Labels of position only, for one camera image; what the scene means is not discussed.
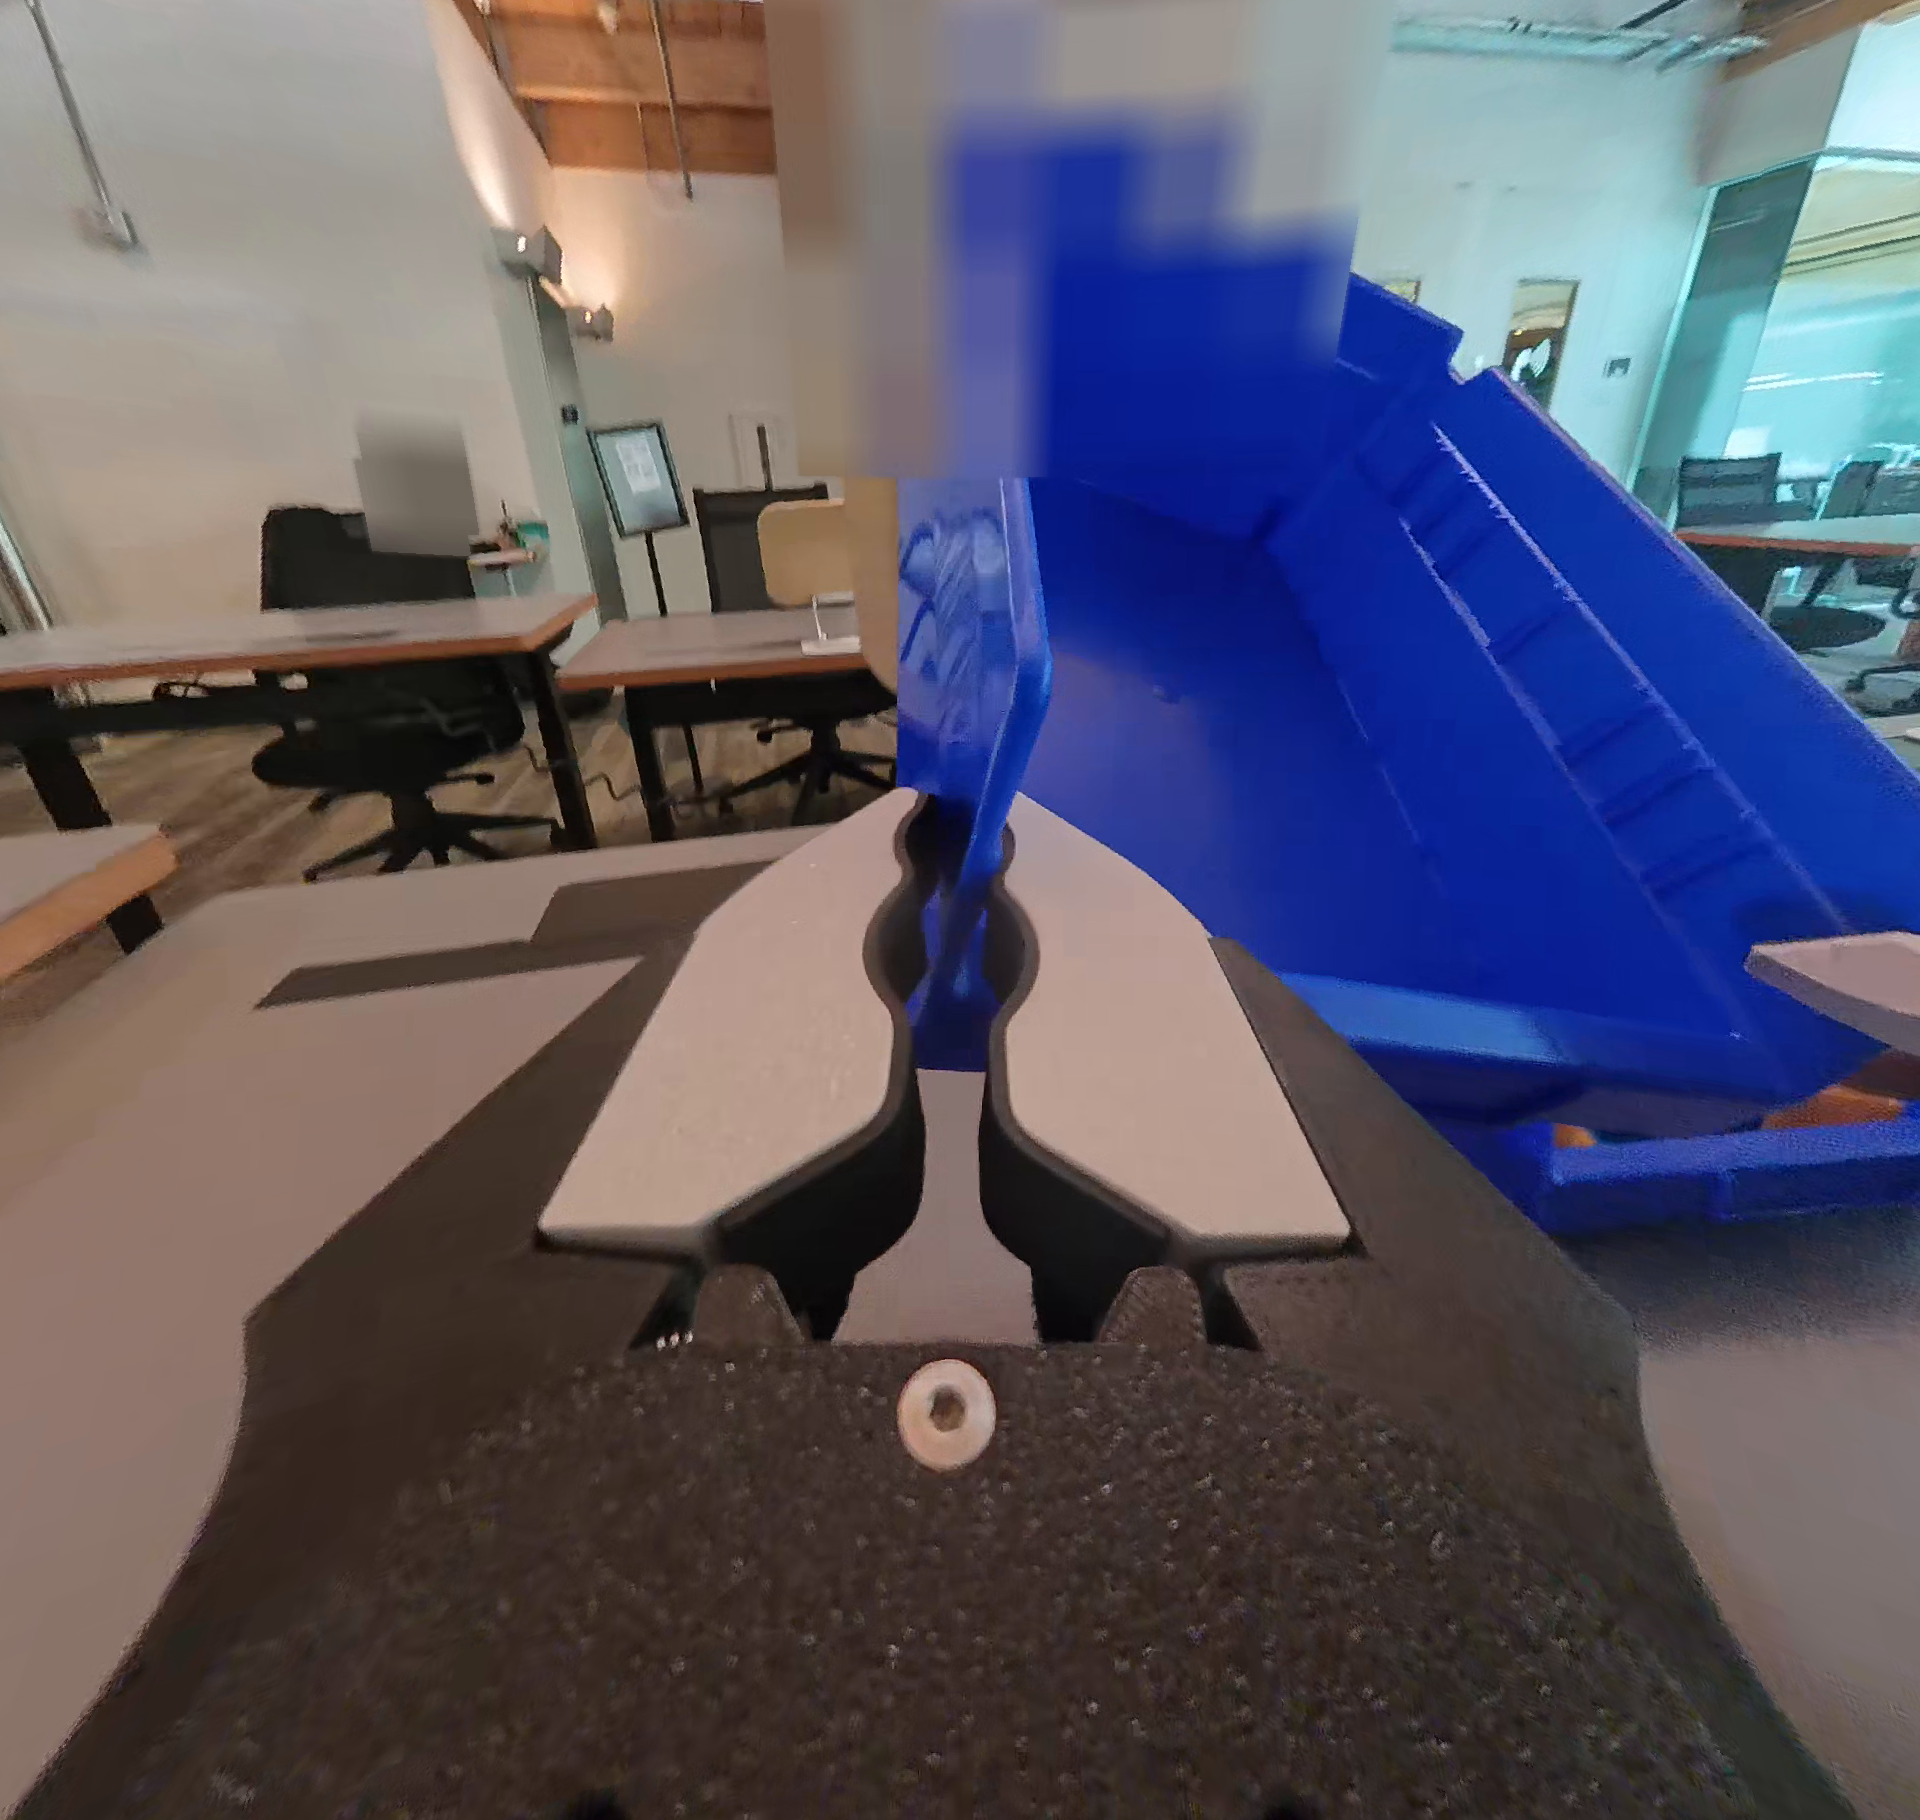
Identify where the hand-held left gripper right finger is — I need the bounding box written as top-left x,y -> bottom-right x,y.
979,797 -> 1355,1345

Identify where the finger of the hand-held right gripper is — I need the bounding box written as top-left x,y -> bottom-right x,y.
1744,931 -> 1920,1058

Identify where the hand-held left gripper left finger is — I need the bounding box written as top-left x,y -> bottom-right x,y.
535,788 -> 929,1343

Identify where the black office chair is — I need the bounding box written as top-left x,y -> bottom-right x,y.
1771,453 -> 1920,692
692,481 -> 902,820
1668,452 -> 1788,533
248,503 -> 530,881

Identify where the wood-edged office desk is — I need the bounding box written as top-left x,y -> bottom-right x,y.
0,819 -> 180,985
554,600 -> 902,843
0,590 -> 604,851
1675,512 -> 1920,608

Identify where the wooden document stand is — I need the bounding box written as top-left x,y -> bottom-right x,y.
754,497 -> 891,657

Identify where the framed floor sign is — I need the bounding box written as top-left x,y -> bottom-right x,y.
586,418 -> 695,617

